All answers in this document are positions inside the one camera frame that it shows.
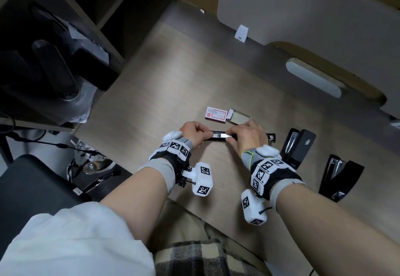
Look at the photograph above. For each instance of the wrist tracker rig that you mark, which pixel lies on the wrist tracker rig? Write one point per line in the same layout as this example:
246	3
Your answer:
184	166
265	179

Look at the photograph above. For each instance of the grey desk partition panel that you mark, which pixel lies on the grey desk partition panel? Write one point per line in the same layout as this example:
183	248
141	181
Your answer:
312	10

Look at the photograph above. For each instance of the person's right forearm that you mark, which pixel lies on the person's right forearm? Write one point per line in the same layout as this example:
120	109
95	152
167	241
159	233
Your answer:
331	232

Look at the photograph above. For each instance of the clear plastic bag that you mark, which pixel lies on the clear plastic bag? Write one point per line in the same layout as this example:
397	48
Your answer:
75	103

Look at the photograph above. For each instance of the black stapler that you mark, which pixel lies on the black stapler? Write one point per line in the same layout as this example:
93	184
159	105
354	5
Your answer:
218	136
298	147
340	177

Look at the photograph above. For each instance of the person's left forearm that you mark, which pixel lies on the person's left forearm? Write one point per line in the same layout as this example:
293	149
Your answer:
137	204

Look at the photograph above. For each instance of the open staple box tray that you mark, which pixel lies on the open staple box tray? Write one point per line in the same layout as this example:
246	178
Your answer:
239	117

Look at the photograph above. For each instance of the waste bin with bottle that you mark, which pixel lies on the waste bin with bottle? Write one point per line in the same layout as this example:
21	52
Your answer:
90	164

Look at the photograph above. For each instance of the black bag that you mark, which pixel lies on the black bag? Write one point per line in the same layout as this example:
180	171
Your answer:
47	50

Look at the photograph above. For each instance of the red and white staple box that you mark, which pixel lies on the red and white staple box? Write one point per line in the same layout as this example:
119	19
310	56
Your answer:
215	114

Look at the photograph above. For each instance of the person's right thumb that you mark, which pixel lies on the person's right thumb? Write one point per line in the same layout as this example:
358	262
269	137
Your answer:
232	139

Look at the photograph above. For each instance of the person's right hand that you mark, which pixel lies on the person's right hand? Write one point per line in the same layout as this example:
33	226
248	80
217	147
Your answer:
248	143

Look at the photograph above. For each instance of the white oval panel foot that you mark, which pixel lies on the white oval panel foot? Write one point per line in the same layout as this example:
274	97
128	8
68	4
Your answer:
314	77

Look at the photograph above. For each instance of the plaid cloth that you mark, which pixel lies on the plaid cloth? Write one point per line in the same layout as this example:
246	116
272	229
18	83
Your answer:
203	258

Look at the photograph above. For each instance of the dark wooden shelf unit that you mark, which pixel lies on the dark wooden shelf unit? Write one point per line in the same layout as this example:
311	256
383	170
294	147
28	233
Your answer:
93	0

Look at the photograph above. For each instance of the person's left thumb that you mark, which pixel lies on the person's left thumb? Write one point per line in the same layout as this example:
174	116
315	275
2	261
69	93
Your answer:
207	135

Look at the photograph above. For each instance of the right wrist tracker rig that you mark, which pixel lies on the right wrist tracker rig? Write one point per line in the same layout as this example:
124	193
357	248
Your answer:
265	179

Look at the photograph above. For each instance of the left wrist tracker rig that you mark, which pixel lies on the left wrist tracker rig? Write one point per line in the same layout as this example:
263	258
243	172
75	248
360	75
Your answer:
184	166

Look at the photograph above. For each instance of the person's left hand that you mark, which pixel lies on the person's left hand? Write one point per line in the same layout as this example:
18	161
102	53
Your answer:
190	132

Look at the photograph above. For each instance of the black office chair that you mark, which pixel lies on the black office chair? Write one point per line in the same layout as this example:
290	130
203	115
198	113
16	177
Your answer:
37	185

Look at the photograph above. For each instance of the white shirt sleeve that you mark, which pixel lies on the white shirt sleeve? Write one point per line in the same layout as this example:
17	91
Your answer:
72	241

